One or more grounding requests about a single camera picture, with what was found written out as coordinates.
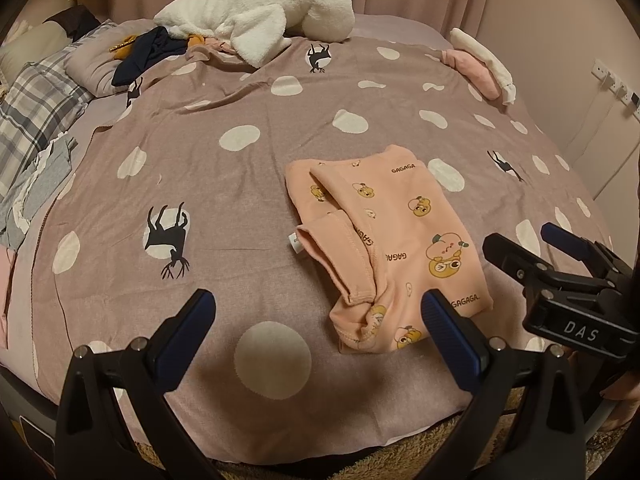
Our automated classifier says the white folded cloth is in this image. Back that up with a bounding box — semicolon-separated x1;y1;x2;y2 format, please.
449;27;516;106

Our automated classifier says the beige headboard cushion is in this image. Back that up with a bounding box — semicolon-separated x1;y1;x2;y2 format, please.
0;22;68;78

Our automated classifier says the white wall socket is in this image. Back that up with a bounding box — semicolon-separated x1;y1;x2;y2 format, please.
591;58;640;116

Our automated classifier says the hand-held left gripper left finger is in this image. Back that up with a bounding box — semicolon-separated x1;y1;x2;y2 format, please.
55;288;217;480

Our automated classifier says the mauve spotted blanket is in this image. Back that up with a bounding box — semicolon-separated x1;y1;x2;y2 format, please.
30;17;613;463

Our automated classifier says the person's right hand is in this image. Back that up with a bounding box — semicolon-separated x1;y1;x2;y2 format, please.
600;371;640;432

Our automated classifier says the peach printed baby garment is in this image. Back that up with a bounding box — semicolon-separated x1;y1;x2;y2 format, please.
285;144;496;356

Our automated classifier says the lilac bed sheet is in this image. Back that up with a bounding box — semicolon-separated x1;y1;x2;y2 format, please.
7;12;451;351

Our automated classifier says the mauve pillow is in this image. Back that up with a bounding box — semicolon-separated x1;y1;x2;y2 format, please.
65;20;156;97

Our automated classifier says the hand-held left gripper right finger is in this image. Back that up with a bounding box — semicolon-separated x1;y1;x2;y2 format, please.
421;289;588;480

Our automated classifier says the pink folded cloth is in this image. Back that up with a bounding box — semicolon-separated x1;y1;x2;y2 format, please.
440;47;501;101

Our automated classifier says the grey plaid pillow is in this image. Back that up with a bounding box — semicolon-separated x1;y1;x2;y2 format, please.
0;20;118;181

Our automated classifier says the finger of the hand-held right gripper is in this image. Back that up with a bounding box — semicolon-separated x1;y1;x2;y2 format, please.
482;233;551;301
541;222;626;281

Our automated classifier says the dark brown cloth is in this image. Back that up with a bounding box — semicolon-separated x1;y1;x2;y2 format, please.
42;6;101;38

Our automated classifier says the grey cloth pile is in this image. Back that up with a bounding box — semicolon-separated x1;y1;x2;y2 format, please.
0;132;78;248

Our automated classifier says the navy cloth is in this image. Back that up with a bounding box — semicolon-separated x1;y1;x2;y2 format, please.
111;27;188;87

